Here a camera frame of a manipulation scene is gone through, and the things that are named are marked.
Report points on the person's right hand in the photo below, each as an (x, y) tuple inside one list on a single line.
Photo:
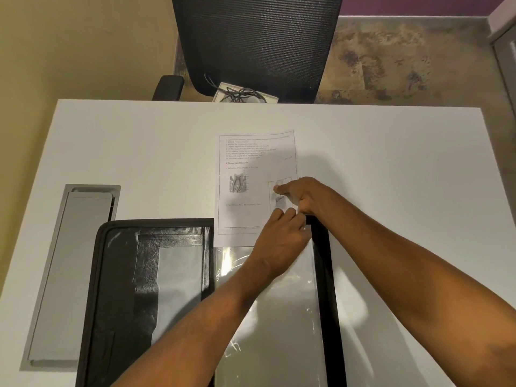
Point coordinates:
[(308, 193)]

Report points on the person's left hand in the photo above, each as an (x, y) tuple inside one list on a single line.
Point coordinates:
[(282, 241)]

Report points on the person's left fingers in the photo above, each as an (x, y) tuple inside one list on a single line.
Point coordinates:
[(288, 215)]

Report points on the person's right fingers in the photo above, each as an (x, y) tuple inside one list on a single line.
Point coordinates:
[(287, 191)]

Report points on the printed white paper sheet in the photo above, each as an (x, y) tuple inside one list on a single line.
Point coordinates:
[(252, 185)]

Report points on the person's right forearm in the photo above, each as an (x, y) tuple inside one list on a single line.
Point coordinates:
[(415, 278)]

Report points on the person's left forearm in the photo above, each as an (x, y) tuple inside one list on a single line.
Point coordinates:
[(201, 326)]

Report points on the white box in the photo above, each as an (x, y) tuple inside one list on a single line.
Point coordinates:
[(271, 98)]

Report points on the clear plastic sleeve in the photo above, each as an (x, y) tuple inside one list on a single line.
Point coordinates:
[(278, 334)]

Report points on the black mesh office chair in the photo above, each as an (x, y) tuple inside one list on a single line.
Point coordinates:
[(258, 40)]

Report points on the black leather document folder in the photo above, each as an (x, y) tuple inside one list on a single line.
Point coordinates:
[(117, 302)]

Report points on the grey cabinet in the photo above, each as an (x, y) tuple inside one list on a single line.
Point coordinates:
[(506, 48)]

